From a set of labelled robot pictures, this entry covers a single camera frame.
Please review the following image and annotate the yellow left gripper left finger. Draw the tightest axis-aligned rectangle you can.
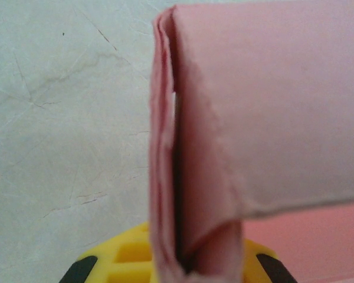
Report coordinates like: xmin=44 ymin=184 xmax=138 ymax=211
xmin=58 ymin=222 xmax=159 ymax=283

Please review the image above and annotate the pink paper box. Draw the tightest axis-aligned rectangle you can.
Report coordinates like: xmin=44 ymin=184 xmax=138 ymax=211
xmin=148 ymin=4 xmax=354 ymax=283

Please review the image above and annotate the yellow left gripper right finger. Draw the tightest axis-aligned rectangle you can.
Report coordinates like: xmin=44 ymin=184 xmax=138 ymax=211
xmin=241 ymin=238 xmax=299 ymax=283

